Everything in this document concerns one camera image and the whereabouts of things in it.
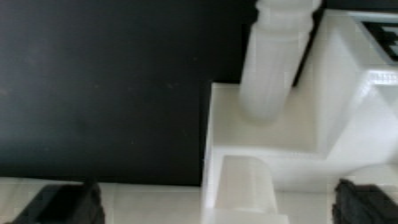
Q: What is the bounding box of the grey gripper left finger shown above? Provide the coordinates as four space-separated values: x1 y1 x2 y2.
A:
10 179 104 224

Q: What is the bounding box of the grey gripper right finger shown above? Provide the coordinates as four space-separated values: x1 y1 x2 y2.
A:
332 179 398 224

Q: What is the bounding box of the white chair seat part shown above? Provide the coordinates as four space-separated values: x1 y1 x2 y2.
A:
200 0 398 224

